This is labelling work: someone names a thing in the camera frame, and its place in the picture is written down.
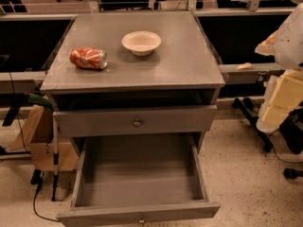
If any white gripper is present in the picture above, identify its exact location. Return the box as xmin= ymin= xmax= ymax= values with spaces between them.
xmin=257 ymin=70 xmax=303 ymax=133

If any grey drawer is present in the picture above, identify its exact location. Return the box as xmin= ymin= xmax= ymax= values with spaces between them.
xmin=53 ymin=105 xmax=217 ymax=137
xmin=58 ymin=133 xmax=220 ymax=227

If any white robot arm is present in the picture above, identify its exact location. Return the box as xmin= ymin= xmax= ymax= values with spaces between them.
xmin=257 ymin=4 xmax=303 ymax=133

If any grey wooden drawer cabinet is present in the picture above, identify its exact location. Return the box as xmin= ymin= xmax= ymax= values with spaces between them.
xmin=41 ymin=11 xmax=224 ymax=147

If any grey top drawer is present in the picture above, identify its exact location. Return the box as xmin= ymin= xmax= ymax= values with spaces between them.
xmin=53 ymin=105 xmax=217 ymax=137

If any black desk leg stand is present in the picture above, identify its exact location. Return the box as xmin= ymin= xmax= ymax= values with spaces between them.
xmin=233 ymin=97 xmax=274 ymax=152

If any small yellow foam scrap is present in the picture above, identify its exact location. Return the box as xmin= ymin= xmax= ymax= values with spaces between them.
xmin=236 ymin=62 xmax=252 ymax=70

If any white paper bowl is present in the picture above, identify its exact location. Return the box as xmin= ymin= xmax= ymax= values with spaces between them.
xmin=121 ymin=31 xmax=162 ymax=56

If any crushed orange soda can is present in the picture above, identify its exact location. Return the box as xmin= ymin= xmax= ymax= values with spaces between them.
xmin=69 ymin=46 xmax=107 ymax=70

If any silver black tripod leg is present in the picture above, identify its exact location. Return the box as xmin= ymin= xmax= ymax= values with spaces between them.
xmin=51 ymin=118 xmax=59 ymax=201

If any brown cardboard box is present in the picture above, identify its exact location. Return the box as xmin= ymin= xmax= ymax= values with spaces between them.
xmin=9 ymin=105 xmax=79 ymax=171

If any black floor cable right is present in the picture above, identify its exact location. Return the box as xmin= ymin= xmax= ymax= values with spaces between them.
xmin=272 ymin=130 xmax=303 ymax=166

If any black floor cable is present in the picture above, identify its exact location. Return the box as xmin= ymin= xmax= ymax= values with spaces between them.
xmin=272 ymin=130 xmax=303 ymax=166
xmin=32 ymin=173 xmax=61 ymax=223

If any green handled tool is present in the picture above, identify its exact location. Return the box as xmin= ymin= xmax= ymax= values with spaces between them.
xmin=25 ymin=93 xmax=52 ymax=109

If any black floor cable left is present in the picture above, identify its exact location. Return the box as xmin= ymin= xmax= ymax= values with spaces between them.
xmin=32 ymin=173 xmax=61 ymax=223

